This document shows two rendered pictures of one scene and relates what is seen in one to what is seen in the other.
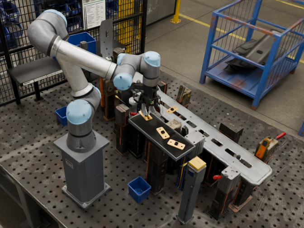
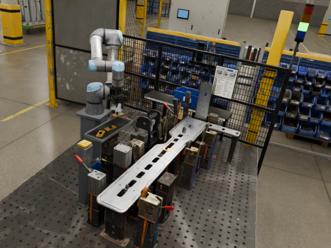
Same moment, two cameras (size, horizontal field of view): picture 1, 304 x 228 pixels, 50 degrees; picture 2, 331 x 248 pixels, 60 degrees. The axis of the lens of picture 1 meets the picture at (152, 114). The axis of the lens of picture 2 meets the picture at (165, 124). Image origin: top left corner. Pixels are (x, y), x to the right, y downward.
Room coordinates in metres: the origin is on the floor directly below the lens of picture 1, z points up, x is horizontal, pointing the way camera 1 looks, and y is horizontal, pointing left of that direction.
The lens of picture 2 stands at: (0.92, -1.77, 2.05)
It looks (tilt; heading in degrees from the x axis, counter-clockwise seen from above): 25 degrees down; 67
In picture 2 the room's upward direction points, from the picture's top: 8 degrees clockwise
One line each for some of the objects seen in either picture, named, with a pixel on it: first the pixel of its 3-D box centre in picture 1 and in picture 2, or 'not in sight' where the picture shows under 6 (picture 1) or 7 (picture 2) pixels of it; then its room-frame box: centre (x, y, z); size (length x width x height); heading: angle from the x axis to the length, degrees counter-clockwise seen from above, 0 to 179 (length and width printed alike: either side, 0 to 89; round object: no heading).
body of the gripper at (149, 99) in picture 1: (150, 93); (115, 94); (1.29, 0.02, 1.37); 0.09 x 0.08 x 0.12; 34
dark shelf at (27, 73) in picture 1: (71, 59); (186, 104); (2.14, 0.65, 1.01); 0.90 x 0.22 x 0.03; 135
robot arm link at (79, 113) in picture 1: (79, 116); (95, 91); (1.20, 0.35, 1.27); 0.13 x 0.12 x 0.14; 175
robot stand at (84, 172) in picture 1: (84, 167); (94, 133); (1.19, 0.35, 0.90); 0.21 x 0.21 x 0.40; 53
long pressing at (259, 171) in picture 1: (174, 111); (166, 151); (1.64, -0.15, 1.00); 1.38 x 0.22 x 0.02; 45
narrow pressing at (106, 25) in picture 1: (106, 41); (203, 100); (2.17, 0.38, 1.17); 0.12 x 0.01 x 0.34; 135
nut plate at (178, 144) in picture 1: (176, 143); (100, 133); (1.17, -0.14, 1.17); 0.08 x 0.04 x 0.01; 66
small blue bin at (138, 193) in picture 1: (139, 190); (98, 171); (1.19, 0.04, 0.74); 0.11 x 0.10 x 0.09; 45
